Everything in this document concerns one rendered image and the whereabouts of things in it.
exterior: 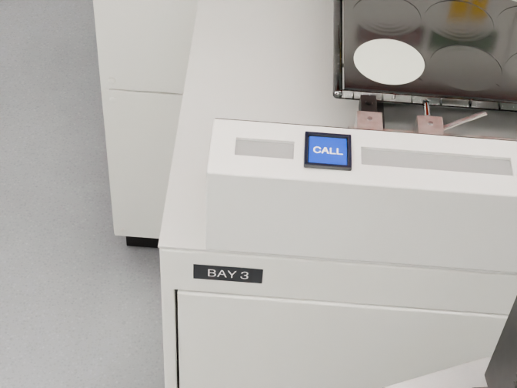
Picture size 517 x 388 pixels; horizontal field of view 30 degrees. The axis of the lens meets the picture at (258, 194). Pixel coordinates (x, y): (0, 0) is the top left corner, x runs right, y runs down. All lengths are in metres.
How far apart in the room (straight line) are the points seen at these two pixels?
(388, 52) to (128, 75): 0.63
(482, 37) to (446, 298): 0.40
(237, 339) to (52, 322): 0.87
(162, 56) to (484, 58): 0.65
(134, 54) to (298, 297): 0.71
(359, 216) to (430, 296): 0.18
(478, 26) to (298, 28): 0.28
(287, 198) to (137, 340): 1.05
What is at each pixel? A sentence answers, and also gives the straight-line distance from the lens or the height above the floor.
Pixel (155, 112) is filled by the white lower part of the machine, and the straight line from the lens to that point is 1.92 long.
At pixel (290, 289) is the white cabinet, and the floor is 0.75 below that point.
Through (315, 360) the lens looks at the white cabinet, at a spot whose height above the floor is 0.59.
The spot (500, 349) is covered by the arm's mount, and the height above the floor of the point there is 0.93.
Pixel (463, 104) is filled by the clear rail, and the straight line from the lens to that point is 1.34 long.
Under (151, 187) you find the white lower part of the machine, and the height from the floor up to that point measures 0.25.
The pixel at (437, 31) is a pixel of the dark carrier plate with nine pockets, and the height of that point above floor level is 0.90.
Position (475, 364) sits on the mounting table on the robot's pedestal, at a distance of 1.17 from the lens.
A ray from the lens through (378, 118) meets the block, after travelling 1.28.
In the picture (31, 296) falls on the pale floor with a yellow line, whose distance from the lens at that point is 2.23.
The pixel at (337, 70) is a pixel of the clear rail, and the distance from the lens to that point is 1.35.
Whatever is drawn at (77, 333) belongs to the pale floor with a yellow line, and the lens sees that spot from 2.16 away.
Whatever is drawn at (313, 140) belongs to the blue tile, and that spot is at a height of 0.96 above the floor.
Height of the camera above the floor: 1.76
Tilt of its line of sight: 47 degrees down
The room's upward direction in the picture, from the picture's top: 4 degrees clockwise
